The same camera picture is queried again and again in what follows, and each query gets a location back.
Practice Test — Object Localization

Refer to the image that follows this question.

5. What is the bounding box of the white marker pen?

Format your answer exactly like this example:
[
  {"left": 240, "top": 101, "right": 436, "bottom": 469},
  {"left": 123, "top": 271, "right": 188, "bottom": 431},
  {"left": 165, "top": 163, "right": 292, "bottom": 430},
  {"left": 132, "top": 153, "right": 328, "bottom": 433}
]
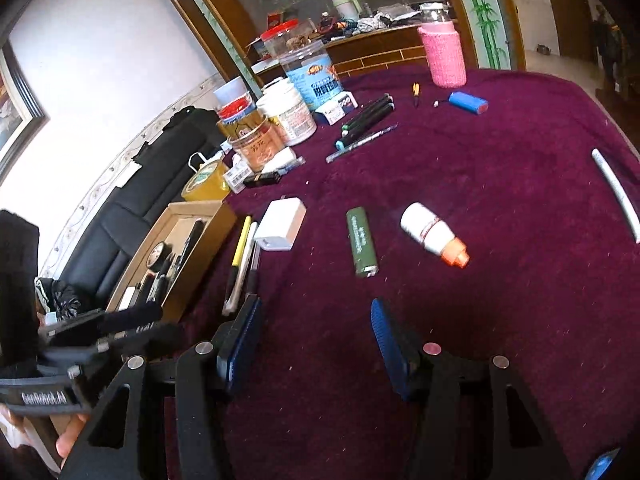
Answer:
[{"left": 222, "top": 221, "right": 258, "bottom": 316}]

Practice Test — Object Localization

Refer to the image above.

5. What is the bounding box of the yellow pen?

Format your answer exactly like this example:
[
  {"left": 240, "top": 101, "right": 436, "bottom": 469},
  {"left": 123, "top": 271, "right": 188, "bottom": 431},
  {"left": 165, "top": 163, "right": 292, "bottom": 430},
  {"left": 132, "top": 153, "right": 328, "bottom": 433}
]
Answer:
[{"left": 224, "top": 216, "right": 252, "bottom": 302}]

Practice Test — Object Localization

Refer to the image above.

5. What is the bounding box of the green lighter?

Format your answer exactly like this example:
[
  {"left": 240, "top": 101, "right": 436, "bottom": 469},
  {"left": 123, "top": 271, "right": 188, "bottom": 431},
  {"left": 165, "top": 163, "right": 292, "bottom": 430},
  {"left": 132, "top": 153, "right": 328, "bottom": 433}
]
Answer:
[{"left": 346, "top": 207, "right": 378, "bottom": 278}]

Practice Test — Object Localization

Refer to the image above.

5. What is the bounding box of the white bottle orange cap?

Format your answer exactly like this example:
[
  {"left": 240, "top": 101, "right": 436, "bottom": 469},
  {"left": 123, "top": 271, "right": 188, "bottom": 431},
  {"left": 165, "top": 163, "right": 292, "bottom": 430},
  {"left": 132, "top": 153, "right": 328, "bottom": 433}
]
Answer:
[{"left": 400, "top": 203, "right": 470, "bottom": 269}]

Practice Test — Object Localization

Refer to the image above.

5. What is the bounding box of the white power adapter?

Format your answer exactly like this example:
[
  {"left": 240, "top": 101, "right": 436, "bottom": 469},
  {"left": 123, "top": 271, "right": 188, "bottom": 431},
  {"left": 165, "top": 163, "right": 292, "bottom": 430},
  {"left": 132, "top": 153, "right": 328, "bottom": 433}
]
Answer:
[{"left": 254, "top": 197, "right": 307, "bottom": 252}]

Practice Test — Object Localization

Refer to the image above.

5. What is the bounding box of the clear blue gel pen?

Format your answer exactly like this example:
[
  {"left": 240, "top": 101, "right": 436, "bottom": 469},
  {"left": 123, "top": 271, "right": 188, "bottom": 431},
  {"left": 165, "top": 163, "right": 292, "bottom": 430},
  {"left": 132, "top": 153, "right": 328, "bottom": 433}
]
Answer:
[{"left": 326, "top": 124, "right": 398, "bottom": 164}]

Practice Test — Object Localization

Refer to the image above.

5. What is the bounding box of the translucent white pen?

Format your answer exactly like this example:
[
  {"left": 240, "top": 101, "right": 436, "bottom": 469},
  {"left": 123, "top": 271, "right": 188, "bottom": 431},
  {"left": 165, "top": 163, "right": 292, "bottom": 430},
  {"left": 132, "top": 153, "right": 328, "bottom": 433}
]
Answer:
[{"left": 591, "top": 148, "right": 640, "bottom": 244}]

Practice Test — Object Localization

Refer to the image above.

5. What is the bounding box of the left hand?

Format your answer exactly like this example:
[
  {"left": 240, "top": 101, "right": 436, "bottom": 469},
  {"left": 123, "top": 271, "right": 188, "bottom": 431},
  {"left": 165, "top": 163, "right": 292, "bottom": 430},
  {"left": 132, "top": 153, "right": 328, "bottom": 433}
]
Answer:
[{"left": 1, "top": 404, "right": 90, "bottom": 474}]

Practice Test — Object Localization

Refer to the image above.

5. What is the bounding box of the cardboard tray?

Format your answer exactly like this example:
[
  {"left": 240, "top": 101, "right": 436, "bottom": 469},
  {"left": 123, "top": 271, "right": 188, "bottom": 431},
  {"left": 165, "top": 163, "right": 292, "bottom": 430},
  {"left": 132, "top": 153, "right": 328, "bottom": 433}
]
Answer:
[{"left": 106, "top": 200, "right": 236, "bottom": 322}]

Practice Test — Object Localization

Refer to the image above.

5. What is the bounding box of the black sofa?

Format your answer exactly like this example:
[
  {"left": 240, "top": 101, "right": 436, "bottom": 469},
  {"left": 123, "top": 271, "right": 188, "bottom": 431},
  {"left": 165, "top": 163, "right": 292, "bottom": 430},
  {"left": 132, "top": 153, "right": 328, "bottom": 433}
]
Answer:
[{"left": 54, "top": 106, "right": 224, "bottom": 315}]

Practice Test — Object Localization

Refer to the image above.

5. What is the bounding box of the black tape roll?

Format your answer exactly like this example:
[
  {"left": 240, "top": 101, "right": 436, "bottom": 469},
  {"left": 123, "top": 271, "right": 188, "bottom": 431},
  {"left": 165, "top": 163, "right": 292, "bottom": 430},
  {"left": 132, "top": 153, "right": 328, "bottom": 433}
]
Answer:
[{"left": 145, "top": 242, "right": 171, "bottom": 272}]

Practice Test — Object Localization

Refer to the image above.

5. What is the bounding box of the yellow tape roll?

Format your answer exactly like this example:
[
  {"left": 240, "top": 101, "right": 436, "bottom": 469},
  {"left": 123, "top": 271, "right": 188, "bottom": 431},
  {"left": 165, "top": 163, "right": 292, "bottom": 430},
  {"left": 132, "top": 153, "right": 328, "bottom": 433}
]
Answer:
[{"left": 181, "top": 152, "right": 231, "bottom": 202}]

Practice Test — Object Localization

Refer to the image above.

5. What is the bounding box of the black lipstick tube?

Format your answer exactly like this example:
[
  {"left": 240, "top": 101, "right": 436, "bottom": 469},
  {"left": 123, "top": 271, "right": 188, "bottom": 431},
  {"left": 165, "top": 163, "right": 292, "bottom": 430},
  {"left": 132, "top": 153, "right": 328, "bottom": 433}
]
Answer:
[{"left": 243, "top": 171, "right": 282, "bottom": 188}]

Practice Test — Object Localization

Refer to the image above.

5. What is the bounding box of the white barcode box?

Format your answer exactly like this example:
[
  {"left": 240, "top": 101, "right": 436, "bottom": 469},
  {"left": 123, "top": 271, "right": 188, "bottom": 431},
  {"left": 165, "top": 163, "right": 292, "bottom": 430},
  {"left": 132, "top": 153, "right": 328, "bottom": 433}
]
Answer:
[{"left": 224, "top": 162, "right": 254, "bottom": 194}]

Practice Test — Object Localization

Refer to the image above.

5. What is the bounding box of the maroon velvet tablecloth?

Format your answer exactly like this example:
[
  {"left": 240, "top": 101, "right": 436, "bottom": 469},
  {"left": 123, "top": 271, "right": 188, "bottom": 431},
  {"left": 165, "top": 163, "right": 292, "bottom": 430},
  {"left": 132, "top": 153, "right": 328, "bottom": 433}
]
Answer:
[{"left": 164, "top": 65, "right": 640, "bottom": 480}]

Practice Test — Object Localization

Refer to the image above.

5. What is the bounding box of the black marker teal cap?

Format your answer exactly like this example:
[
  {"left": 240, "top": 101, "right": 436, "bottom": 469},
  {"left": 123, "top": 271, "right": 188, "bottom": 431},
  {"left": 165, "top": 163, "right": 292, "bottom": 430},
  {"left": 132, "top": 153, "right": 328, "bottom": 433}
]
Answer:
[{"left": 335, "top": 103, "right": 395, "bottom": 151}]

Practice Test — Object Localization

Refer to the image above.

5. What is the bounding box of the red lid glass jar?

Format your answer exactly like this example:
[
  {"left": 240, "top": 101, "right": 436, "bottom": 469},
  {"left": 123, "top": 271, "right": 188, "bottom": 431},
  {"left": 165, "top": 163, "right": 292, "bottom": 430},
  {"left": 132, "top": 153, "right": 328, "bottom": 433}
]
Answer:
[{"left": 217, "top": 93, "right": 265, "bottom": 140}]

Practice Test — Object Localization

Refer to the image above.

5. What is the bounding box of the white supplement bottle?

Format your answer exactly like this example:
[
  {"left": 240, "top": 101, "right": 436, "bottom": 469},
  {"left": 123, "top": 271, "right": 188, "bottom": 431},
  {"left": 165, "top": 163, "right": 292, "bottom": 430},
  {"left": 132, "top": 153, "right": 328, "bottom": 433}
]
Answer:
[{"left": 257, "top": 77, "right": 317, "bottom": 146}]

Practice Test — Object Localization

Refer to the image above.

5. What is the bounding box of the framed picture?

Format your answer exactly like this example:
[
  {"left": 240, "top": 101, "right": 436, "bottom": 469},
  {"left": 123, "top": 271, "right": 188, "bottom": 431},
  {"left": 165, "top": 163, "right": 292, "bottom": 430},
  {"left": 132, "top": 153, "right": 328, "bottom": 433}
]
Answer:
[{"left": 0, "top": 41, "right": 48, "bottom": 182}]

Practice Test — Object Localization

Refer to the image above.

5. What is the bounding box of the black marker green cap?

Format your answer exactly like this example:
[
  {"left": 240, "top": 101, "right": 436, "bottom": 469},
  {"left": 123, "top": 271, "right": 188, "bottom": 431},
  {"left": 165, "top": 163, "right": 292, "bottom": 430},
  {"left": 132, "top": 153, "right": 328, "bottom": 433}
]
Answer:
[{"left": 341, "top": 93, "right": 394, "bottom": 134}]

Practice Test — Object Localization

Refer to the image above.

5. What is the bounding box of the small blue white box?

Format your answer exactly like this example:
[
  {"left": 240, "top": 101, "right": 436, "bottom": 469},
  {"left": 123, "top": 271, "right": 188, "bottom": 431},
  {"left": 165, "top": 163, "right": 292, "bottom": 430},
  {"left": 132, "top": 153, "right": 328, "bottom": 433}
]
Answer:
[{"left": 314, "top": 91, "right": 358, "bottom": 126}]

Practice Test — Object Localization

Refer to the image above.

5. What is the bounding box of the blue cylindrical battery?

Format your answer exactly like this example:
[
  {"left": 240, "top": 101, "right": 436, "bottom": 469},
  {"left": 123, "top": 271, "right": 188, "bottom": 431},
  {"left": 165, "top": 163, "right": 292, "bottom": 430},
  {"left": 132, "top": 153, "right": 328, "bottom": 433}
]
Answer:
[{"left": 448, "top": 91, "right": 488, "bottom": 115}]

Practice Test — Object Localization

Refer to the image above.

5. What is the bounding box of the small yellow black screwdriver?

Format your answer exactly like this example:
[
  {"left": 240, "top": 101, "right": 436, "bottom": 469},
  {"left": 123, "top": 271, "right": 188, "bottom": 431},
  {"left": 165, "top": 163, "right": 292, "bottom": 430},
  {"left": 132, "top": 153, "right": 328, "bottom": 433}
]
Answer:
[{"left": 412, "top": 82, "right": 421, "bottom": 108}]

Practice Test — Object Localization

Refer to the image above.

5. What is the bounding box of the blue label plastic jar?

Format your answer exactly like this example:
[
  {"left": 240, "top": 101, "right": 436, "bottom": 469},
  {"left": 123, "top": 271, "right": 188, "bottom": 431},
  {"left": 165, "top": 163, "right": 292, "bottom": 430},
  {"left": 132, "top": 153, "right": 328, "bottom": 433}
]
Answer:
[{"left": 279, "top": 40, "right": 343, "bottom": 112}]

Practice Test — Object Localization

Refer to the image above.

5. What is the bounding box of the red lid clear jar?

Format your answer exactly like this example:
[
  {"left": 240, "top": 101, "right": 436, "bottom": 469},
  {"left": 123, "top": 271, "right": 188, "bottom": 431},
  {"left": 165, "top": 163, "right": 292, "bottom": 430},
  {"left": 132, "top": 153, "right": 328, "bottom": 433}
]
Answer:
[{"left": 260, "top": 18, "right": 299, "bottom": 58}]

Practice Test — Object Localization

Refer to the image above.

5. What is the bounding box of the pink knit-sleeved bottle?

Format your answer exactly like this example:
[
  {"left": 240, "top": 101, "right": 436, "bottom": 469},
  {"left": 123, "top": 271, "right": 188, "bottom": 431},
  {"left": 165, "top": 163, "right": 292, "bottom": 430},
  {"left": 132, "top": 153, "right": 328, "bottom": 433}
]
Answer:
[{"left": 418, "top": 2, "right": 466, "bottom": 89}]

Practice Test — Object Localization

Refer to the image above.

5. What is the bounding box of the wooden cabinet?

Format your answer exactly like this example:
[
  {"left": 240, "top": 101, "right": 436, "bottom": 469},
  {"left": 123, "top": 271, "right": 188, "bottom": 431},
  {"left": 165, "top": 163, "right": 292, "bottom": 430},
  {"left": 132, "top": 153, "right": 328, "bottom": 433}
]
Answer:
[{"left": 144, "top": 0, "right": 526, "bottom": 91}]

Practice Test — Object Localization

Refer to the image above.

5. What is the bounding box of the white green mug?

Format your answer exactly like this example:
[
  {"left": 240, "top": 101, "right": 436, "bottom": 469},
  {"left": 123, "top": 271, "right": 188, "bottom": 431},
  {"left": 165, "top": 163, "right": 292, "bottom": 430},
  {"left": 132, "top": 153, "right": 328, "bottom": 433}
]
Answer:
[{"left": 332, "top": 0, "right": 362, "bottom": 21}]

